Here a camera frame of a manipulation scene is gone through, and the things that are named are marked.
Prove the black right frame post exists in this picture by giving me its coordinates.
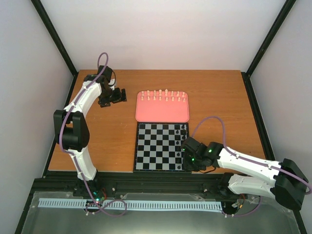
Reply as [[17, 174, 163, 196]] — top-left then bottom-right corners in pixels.
[[245, 0, 297, 76]]

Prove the black left frame post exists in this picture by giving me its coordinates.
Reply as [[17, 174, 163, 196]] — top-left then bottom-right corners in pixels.
[[30, 0, 78, 78]]

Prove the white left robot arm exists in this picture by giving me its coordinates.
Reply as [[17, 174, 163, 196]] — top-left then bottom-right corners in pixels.
[[53, 65, 127, 196]]

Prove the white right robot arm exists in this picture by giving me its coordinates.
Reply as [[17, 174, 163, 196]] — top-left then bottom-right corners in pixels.
[[181, 137, 309, 210]]

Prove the pink plastic tray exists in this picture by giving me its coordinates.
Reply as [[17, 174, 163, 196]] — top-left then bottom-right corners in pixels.
[[136, 90, 190, 123]]

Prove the black aluminium frame base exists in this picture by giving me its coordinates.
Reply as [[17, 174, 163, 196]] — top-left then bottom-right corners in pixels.
[[14, 70, 308, 234]]

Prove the light blue cable duct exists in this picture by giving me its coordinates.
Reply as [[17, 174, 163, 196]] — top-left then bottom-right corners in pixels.
[[38, 198, 222, 213]]

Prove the black frame post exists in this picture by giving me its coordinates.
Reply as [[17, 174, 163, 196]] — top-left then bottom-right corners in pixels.
[[245, 0, 297, 76], [30, 0, 78, 78]]

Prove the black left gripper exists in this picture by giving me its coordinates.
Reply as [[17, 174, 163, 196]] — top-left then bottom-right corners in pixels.
[[99, 87, 127, 108]]

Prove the black white chessboard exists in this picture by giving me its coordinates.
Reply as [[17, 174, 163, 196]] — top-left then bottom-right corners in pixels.
[[134, 122, 189, 172]]

